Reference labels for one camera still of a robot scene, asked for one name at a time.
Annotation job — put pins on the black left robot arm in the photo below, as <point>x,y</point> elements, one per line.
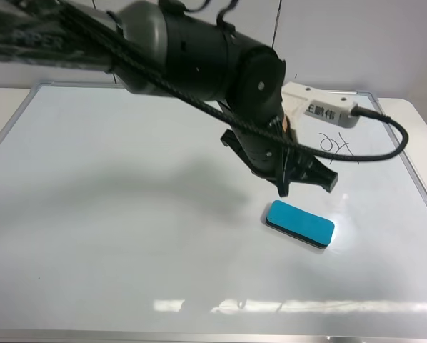
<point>157,49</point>

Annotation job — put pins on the blue whiteboard eraser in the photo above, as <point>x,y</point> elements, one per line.
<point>299,224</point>

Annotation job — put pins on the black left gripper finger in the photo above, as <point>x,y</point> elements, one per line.
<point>283,170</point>
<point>313,172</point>

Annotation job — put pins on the white whiteboard with aluminium frame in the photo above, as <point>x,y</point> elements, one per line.
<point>126,213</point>

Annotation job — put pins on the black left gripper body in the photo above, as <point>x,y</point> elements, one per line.
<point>259,154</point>

